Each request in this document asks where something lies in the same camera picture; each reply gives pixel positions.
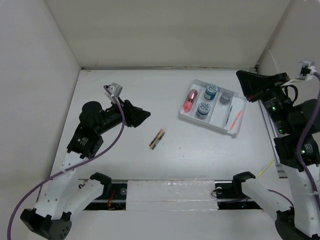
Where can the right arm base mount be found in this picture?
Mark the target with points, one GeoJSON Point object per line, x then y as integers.
{"type": "Point", "coordinates": [228, 199]}

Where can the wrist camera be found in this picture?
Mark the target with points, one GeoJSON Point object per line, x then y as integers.
{"type": "Point", "coordinates": [305, 70]}
{"type": "Point", "coordinates": [112, 90]}

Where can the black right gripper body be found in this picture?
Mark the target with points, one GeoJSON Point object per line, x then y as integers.
{"type": "Point", "coordinates": [275, 96]}

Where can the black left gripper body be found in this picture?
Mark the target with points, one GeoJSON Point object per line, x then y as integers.
{"type": "Point", "coordinates": [127, 115]}

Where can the pink capped tube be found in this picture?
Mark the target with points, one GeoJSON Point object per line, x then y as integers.
{"type": "Point", "coordinates": [191, 97]}

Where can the yellow cable tie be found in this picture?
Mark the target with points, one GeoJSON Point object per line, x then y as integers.
{"type": "Point", "coordinates": [265, 168]}

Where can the clear blue pen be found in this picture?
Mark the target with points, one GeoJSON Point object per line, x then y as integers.
{"type": "Point", "coordinates": [228, 115]}

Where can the white divided tray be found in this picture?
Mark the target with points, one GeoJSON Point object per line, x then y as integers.
{"type": "Point", "coordinates": [218, 112]}

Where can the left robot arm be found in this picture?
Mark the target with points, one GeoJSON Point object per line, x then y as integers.
{"type": "Point", "coordinates": [51, 218]}

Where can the grey clear small jar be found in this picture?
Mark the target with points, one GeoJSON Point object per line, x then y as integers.
{"type": "Point", "coordinates": [225, 98]}

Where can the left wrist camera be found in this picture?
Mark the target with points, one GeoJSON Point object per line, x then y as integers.
{"type": "Point", "coordinates": [112, 90]}

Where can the blue patterned lid jar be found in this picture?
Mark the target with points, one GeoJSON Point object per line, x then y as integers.
{"type": "Point", "coordinates": [203, 110]}

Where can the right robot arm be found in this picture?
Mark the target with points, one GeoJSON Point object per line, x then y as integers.
{"type": "Point", "coordinates": [298, 154]}

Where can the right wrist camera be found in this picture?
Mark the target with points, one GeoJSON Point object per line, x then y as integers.
{"type": "Point", "coordinates": [305, 70]}

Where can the black red pen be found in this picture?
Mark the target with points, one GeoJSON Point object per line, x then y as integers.
{"type": "Point", "coordinates": [157, 137]}

